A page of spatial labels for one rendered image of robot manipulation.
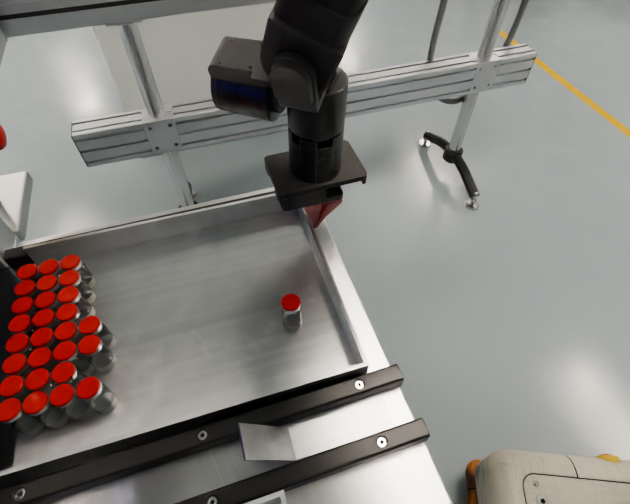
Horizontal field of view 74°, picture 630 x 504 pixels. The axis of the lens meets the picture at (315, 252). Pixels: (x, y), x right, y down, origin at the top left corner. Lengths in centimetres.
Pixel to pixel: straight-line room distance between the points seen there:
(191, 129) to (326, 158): 103
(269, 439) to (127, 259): 30
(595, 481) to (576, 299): 77
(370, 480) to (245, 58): 39
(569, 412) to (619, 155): 139
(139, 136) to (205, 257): 93
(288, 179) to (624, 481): 102
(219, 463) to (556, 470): 87
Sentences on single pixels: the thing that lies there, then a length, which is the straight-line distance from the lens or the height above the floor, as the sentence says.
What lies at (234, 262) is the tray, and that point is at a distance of 54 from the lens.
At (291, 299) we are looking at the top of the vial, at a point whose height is 93.
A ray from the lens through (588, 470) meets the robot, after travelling 121.
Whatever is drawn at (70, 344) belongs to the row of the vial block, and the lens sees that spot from 48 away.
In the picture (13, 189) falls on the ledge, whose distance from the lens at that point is 76.
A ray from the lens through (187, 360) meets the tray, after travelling 48.
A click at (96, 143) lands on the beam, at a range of 146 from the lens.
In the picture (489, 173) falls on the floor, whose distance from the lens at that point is 214.
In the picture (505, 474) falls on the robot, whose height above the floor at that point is 27.
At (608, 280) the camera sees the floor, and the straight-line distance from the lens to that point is 193.
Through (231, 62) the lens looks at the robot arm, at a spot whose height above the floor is 112.
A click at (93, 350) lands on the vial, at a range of 47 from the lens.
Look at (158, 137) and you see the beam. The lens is 145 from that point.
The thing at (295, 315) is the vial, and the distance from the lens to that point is 45.
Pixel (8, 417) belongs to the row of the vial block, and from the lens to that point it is 48.
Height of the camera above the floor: 131
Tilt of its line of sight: 52 degrees down
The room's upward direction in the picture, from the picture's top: straight up
